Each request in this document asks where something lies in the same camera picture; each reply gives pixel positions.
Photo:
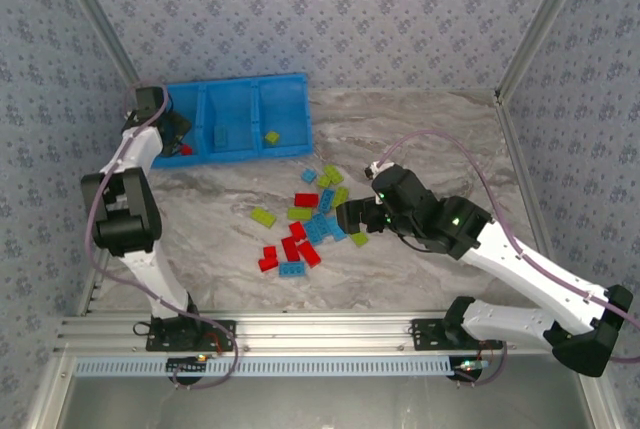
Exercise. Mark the aluminium frame post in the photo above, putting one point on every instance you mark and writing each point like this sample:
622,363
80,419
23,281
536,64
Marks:
102,23
541,24

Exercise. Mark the aluminium front rail extrusion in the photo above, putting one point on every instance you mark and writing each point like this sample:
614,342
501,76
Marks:
325,331

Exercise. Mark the aluminium lower frame rail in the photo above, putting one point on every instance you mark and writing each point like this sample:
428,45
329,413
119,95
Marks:
597,406
50,394

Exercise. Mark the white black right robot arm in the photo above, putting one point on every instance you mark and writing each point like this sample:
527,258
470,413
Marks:
525,269

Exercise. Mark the aluminium side rail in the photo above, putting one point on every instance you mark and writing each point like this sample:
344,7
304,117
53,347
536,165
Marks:
92,294
522,174

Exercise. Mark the small controller board with light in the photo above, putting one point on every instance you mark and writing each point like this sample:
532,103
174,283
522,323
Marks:
470,365
187,363

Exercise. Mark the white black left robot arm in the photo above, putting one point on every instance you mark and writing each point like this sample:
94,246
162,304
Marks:
142,259

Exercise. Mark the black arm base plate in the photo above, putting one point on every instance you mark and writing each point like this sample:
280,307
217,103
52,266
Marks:
225,331
425,336

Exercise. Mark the small red lego brick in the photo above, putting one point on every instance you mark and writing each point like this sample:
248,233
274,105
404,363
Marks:
186,150
270,251
268,264

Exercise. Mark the steel lower panel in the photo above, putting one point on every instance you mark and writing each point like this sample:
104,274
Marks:
325,404

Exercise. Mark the small green lego brick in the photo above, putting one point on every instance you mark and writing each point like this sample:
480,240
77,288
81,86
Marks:
323,181
272,137

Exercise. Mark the blue three-compartment plastic bin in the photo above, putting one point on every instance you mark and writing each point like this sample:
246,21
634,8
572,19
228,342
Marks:
235,99

